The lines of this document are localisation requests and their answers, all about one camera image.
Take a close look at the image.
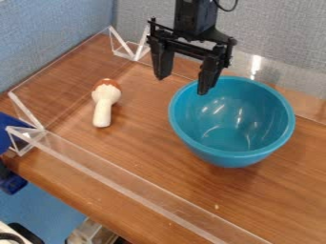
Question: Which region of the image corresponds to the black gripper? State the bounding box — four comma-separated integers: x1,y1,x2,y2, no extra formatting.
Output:
149,0,237,95

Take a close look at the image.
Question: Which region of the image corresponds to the white brown toy mushroom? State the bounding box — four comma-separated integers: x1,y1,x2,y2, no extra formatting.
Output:
93,78,123,128

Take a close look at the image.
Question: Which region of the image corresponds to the blue plastic bowl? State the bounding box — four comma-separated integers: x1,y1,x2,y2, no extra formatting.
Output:
169,76,296,168

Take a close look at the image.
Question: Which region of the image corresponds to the clear acrylic back barrier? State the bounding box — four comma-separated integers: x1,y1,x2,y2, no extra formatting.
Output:
107,26,326,125

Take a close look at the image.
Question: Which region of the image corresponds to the clear acrylic barrier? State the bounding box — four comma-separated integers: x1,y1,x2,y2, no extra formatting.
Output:
10,28,114,128
107,26,326,125
6,126,273,244

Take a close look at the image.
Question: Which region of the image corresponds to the clear acrylic left barrier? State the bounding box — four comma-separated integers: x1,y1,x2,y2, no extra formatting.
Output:
10,28,114,128

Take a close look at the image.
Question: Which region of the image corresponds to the clear acrylic front barrier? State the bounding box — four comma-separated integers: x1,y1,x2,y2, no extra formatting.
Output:
6,126,273,244

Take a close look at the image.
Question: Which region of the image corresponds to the blue table clamp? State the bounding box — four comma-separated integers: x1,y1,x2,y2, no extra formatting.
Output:
0,112,32,195

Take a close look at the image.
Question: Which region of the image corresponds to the clear plastic box below table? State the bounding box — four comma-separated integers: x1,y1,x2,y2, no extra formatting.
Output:
67,218,119,244

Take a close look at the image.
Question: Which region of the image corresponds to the black white object corner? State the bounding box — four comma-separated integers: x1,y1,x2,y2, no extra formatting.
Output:
0,221,45,244

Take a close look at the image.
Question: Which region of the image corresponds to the black cable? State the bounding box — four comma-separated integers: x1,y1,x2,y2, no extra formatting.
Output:
213,0,240,13

